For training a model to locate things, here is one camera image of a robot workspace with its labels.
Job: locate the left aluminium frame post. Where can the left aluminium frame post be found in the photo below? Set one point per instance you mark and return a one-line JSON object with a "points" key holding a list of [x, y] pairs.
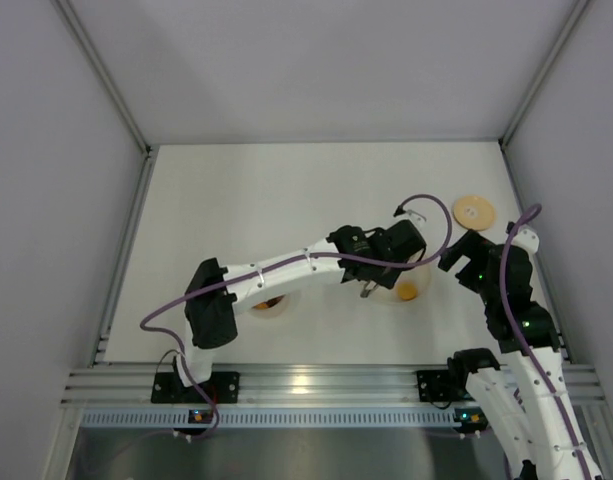
{"points": [[76, 28]]}

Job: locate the slotted grey cable duct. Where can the slotted grey cable duct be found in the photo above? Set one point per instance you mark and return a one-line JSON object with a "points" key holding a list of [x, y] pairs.
{"points": [[241, 418]]}

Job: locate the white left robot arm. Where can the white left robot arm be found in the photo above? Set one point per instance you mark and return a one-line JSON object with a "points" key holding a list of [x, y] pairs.
{"points": [[211, 317]]}

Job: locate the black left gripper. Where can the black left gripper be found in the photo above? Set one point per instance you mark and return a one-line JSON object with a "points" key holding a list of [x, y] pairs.
{"points": [[382, 276]]}

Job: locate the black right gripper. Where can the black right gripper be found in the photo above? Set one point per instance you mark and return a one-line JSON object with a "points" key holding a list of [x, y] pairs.
{"points": [[462, 254]]}

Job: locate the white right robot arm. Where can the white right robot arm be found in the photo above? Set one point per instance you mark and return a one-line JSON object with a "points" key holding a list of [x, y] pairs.
{"points": [[521, 391]]}

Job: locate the steel-lined beige lunch box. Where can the steel-lined beige lunch box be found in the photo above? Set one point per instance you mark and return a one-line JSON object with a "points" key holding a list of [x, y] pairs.
{"points": [[272, 308]]}

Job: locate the beige lunch box lid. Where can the beige lunch box lid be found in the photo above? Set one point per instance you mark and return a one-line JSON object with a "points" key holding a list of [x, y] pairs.
{"points": [[474, 213]]}

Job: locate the aluminium front rail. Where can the aluminium front rail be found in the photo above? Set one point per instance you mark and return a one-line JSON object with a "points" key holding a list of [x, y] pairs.
{"points": [[282, 386]]}

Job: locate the aluminium frame post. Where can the aluminium frame post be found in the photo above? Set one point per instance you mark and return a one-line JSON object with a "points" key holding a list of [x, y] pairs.
{"points": [[563, 35], [76, 28]]}

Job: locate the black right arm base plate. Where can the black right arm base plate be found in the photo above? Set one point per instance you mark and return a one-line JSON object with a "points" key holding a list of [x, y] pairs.
{"points": [[437, 386]]}

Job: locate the beige round plate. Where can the beige round plate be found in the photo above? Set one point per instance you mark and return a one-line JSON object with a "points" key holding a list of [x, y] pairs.
{"points": [[420, 276]]}

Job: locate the metal serving tongs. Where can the metal serving tongs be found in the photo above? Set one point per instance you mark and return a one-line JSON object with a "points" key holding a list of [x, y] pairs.
{"points": [[368, 289]]}

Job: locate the right aluminium frame post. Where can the right aluminium frame post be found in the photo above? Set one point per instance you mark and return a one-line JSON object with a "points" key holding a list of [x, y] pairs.
{"points": [[563, 35]]}

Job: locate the yellow round biscuit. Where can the yellow round biscuit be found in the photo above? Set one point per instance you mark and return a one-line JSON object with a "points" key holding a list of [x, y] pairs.
{"points": [[407, 291]]}

